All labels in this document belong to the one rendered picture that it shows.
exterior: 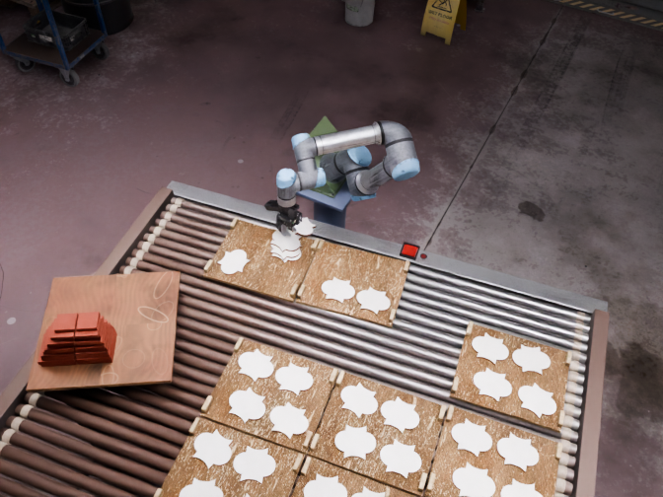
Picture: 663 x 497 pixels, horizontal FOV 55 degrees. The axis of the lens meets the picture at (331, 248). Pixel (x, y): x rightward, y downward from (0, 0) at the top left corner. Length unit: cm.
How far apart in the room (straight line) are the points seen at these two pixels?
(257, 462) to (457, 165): 302
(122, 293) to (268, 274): 60
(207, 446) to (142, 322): 54
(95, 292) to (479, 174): 295
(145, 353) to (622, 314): 281
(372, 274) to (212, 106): 279
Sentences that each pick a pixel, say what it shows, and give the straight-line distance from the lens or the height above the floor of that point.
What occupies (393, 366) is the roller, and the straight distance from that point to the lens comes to 252.
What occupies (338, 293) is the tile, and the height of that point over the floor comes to 95.
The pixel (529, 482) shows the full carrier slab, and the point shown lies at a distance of 240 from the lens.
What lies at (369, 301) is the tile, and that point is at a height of 95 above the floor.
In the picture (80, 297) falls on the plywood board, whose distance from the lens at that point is 269.
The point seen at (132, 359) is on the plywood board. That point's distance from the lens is 246.
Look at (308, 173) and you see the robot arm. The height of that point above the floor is 138.
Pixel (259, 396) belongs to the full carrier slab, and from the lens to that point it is 242.
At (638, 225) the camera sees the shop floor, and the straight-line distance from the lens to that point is 474.
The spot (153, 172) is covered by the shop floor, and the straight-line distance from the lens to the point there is 469.
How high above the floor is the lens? 308
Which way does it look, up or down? 49 degrees down
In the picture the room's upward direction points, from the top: 2 degrees clockwise
